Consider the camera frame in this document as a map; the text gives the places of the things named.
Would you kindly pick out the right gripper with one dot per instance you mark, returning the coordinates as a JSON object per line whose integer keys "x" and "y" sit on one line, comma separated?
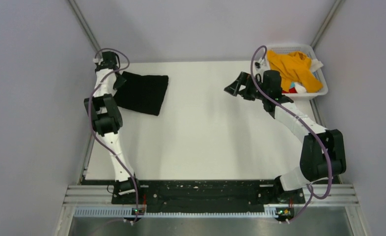
{"x": 244, "y": 79}

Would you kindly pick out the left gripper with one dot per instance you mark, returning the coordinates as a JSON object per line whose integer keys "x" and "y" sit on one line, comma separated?
{"x": 117, "y": 85}

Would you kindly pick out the black t shirt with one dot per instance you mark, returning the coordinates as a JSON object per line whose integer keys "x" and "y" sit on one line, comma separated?
{"x": 142, "y": 93}

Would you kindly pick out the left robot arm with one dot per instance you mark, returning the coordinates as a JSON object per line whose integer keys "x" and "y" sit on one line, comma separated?
{"x": 105, "y": 119}

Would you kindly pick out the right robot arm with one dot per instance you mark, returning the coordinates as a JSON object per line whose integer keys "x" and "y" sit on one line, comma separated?
{"x": 323, "y": 153}

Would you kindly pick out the red blue cloth in basket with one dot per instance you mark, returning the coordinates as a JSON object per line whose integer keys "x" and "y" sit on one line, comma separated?
{"x": 289, "y": 88}

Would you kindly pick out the orange t shirt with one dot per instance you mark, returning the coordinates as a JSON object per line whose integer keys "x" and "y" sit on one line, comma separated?
{"x": 294, "y": 67}

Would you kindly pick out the white plastic basket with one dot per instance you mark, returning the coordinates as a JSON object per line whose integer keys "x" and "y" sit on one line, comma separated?
{"x": 308, "y": 50}

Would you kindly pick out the white cloth in basket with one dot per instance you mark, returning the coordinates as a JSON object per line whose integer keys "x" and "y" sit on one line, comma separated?
{"x": 315, "y": 65}

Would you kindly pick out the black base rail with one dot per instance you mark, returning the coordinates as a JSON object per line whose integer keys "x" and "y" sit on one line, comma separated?
{"x": 207, "y": 196}

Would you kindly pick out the white cable duct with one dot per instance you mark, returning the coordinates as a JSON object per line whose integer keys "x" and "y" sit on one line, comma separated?
{"x": 129, "y": 212}

